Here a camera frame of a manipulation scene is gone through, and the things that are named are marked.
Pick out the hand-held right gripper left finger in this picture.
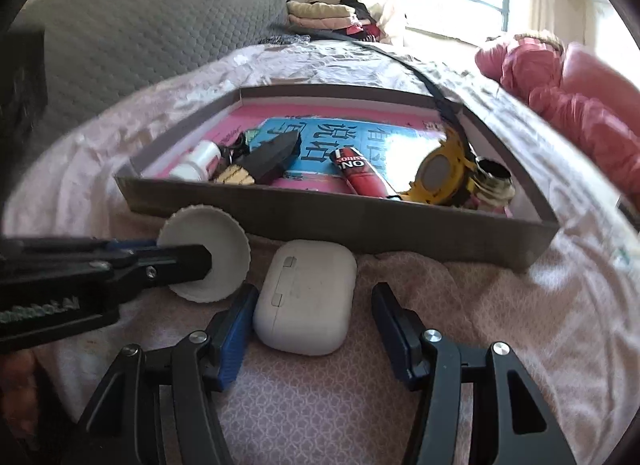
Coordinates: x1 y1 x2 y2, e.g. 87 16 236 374
62 283 260 465

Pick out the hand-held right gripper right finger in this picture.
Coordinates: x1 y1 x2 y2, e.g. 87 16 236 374
371 282 578 465

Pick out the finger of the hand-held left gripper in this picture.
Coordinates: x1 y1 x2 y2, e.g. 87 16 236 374
0 245 213 306
0 237 158 261

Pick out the white ribbed cap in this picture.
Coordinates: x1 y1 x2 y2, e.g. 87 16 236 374
158 205 252 304

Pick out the white earbuds case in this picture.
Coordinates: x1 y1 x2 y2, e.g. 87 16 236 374
252 239 358 357

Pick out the white pill bottle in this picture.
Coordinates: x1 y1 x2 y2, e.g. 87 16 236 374
169 140 222 182

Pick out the grey cardboard box tray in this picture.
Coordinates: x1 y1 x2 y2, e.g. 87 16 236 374
114 85 560 273

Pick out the black hair clip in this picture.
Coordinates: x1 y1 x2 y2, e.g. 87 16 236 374
220 130 253 166

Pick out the red lighter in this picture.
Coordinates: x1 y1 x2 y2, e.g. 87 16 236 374
329 145 393 198

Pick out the yellow and black wristwatch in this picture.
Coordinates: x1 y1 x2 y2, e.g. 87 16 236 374
350 40 481 206

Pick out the pink floral bed sheet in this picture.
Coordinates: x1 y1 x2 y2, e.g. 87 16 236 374
5 40 640 465

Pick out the pink and blue book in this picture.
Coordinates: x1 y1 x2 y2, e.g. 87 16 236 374
150 105 501 206

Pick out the grey quilted headboard cover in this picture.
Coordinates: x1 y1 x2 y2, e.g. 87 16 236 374
10 0 296 146

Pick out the pile of folded clothes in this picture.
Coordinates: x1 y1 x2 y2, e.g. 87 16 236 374
286 0 396 43

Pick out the pink quilt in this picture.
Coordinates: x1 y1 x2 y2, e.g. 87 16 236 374
475 30 640 196

